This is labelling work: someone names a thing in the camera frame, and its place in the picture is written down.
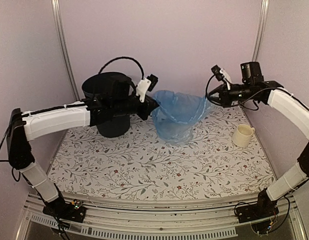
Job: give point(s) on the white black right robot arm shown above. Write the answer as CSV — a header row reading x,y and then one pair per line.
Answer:
x,y
271,93

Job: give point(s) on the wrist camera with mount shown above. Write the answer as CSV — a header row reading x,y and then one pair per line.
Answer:
x,y
146,84
222,75

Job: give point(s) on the dark grey trash bin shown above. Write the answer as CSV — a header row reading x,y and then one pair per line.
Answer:
x,y
107,89

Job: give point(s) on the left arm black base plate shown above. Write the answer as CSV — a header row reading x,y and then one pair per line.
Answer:
x,y
59,209

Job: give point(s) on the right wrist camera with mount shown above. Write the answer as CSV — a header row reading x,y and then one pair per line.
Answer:
x,y
222,75

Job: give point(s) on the aluminium front rail frame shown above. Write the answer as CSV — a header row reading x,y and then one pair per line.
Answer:
x,y
197,219

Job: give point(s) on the aluminium corner post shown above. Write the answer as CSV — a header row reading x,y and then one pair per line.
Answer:
x,y
262,22
56,11

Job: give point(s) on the cream ceramic mug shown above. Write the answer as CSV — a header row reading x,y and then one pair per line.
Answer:
x,y
243,135

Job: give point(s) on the left aluminium corner post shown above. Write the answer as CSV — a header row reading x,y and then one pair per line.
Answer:
x,y
56,11

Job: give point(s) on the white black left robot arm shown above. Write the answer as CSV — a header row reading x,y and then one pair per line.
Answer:
x,y
25,127

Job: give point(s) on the floral patterned table mat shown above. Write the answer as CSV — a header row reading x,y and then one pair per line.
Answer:
x,y
140,166

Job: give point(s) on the blue plastic trash bag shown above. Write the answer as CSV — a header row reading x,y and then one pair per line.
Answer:
x,y
177,114

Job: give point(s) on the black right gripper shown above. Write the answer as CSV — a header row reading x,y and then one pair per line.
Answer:
x,y
219,89

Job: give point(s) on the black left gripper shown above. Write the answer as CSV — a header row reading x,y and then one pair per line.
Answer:
x,y
149,106

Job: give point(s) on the right aluminium corner post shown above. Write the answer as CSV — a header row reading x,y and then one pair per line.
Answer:
x,y
262,22

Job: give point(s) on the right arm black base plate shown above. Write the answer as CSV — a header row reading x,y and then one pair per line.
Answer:
x,y
247,212

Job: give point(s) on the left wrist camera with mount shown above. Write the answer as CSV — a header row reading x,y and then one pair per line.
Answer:
x,y
146,84

